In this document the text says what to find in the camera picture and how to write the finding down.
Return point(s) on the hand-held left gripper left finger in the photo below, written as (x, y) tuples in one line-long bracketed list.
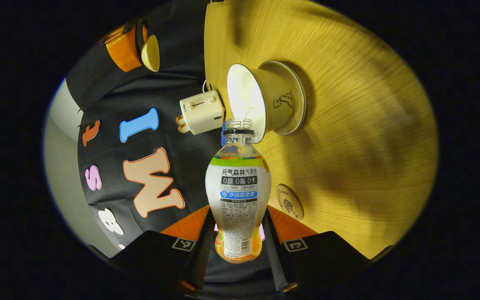
[(206, 254)]

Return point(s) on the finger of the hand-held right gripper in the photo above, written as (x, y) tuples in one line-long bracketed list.
[(123, 50)]

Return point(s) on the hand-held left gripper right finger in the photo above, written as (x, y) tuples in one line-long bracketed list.
[(274, 258)]

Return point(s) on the cream teacup lid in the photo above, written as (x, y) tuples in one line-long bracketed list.
[(151, 54)]

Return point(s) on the round wooden coaster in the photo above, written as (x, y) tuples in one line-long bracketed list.
[(290, 202)]

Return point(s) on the clear labelled water bottle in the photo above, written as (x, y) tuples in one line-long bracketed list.
[(238, 196)]

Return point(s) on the cream ceramic teacup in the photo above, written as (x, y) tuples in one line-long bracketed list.
[(275, 100)]

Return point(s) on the cream teacup saucer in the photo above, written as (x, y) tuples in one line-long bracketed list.
[(300, 96)]

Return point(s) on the black backdrop cloth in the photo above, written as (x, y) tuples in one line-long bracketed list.
[(165, 83)]

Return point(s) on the toast slice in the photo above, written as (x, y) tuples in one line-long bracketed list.
[(183, 128), (179, 121)]

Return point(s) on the white toaster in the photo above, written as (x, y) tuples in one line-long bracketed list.
[(202, 112)]

